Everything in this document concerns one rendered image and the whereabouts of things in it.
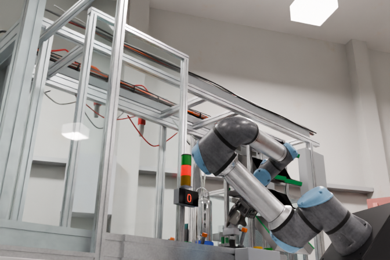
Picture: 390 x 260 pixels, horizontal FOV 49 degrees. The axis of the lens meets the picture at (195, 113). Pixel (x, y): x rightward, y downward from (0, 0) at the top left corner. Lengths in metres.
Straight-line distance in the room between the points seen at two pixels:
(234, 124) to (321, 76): 6.36
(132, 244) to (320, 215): 0.65
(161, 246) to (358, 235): 0.68
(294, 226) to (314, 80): 6.21
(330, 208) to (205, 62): 5.55
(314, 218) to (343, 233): 0.11
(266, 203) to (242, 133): 0.27
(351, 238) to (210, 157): 0.55
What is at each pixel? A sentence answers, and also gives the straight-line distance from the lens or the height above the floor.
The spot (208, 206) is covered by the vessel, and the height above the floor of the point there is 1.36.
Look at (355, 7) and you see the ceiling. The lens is 7.61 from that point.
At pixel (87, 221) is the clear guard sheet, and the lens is 1.36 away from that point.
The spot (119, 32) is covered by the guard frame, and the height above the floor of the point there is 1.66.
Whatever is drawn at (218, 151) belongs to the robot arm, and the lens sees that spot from 1.52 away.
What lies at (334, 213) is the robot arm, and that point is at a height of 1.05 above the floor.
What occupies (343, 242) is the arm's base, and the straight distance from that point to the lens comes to 1.63.
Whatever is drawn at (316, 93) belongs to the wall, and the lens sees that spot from 7.61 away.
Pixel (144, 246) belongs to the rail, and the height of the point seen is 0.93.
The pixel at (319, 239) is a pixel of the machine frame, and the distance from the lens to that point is 3.73.
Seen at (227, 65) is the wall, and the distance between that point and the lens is 7.08.
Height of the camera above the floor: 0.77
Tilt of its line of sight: 23 degrees up
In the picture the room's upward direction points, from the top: 1 degrees clockwise
